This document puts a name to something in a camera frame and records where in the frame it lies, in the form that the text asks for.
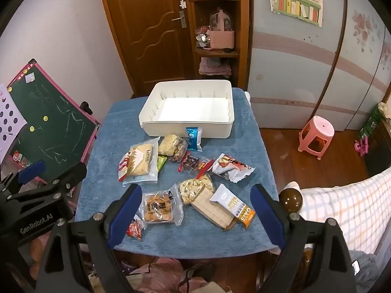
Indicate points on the orange snack bar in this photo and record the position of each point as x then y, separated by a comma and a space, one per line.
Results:
246, 216

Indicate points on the wall poster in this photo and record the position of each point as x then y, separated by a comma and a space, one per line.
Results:
293, 3

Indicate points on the green bag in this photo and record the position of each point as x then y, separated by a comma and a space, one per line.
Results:
371, 123

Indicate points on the grey cloth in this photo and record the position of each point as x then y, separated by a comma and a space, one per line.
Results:
369, 268

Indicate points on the white plastic bin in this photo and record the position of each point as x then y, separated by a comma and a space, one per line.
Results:
183, 103

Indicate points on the red white snack packet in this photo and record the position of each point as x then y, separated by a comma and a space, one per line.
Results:
123, 166

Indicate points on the wooden corner shelf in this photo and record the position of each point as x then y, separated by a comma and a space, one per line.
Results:
243, 21

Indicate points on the pink plastic stool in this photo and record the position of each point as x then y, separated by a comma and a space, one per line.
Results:
317, 126

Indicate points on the blue plush table cloth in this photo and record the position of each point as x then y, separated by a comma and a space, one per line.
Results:
100, 158

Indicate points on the folded pink towels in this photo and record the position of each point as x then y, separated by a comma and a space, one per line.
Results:
213, 67

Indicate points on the rice cake clear packet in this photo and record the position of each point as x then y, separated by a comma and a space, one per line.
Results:
169, 145

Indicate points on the green snack packet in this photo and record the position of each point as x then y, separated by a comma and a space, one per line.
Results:
162, 162

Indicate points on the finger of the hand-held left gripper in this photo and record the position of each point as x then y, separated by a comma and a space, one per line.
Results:
30, 172
70, 175

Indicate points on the pink toy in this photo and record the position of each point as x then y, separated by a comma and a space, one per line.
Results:
360, 148

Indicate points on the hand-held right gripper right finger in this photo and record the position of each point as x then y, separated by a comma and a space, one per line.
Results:
268, 216

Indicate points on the white door latch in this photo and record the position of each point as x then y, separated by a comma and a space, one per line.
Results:
182, 4

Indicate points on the pink crumpled bag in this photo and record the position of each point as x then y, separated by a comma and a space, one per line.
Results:
162, 273

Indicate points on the beige snack packet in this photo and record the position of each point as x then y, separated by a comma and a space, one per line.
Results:
210, 213

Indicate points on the crumpled foil packets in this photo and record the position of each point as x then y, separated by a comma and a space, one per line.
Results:
201, 36

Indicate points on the pink basket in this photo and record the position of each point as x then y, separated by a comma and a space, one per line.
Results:
221, 38

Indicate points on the white silver snack packet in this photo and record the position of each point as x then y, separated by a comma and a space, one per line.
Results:
229, 168

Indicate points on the blue snack packet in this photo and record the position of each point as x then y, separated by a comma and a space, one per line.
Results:
193, 139

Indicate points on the nut brittle clear packet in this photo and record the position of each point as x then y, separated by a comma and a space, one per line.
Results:
180, 154

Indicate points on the bread clear packet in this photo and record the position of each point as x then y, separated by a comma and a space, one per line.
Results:
140, 163

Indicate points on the green chalkboard pink frame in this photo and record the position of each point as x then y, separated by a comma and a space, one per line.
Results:
52, 128

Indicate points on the wooden door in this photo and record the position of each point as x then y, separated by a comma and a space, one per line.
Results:
146, 36

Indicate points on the red jujube packet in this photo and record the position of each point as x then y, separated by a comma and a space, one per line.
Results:
192, 161

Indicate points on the red patterned snack packet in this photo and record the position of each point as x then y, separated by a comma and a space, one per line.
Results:
134, 230

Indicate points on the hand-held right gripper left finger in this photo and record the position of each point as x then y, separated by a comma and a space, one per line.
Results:
125, 216

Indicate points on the brown ball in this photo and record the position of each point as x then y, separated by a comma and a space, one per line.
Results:
290, 200

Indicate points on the checked bedding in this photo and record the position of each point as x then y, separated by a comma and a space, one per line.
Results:
360, 207

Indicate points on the white dotted board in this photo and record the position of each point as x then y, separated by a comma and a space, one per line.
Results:
9, 119

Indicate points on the black easel knob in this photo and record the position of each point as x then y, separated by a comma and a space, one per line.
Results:
86, 107

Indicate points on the chips clear bag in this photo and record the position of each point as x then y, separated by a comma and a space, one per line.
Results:
195, 187

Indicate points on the floral sliding wardrobe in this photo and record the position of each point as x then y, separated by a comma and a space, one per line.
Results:
290, 67

